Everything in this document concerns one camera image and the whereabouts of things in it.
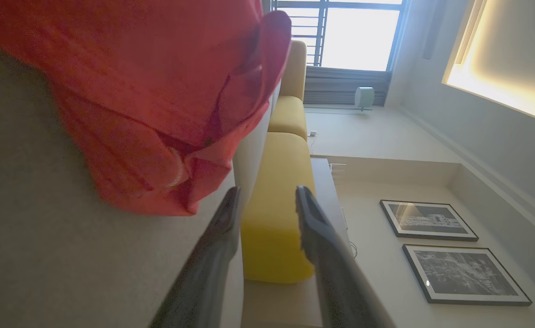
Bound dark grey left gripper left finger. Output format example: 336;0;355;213
149;186;243;328

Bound grey pleated curtain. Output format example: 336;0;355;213
304;66;392;107

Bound red shorts with white trim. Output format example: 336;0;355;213
0;0;292;216

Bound big yellow sofa back cushion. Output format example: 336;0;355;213
241;132;316;284

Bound white cylindrical device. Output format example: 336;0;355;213
355;87;375;111

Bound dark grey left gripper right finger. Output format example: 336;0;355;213
296;185;396;328

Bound large black framed picture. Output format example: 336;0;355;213
403;244;533;306

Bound grey fabric sofa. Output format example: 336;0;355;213
0;36;245;328

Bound small black framed picture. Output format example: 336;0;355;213
380;200;479;242

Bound window with dark frame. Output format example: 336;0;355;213
271;0;407;72

